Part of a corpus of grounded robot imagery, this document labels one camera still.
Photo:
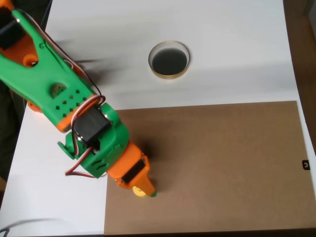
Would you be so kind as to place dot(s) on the small yellow bottle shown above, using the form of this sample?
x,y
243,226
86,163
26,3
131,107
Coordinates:
x,y
138,193

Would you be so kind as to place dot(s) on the brown rectangular board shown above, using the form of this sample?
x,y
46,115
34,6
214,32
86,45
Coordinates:
x,y
209,168

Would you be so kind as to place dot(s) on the orange gripper black servo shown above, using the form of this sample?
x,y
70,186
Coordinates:
x,y
133,173

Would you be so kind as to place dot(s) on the small black tag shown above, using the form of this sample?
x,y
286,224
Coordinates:
x,y
305,165

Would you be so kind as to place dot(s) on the green orange robot arm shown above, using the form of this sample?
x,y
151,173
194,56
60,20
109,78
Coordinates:
x,y
49,74

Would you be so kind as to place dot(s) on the round dish dark inside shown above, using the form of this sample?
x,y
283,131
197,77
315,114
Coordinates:
x,y
169,61

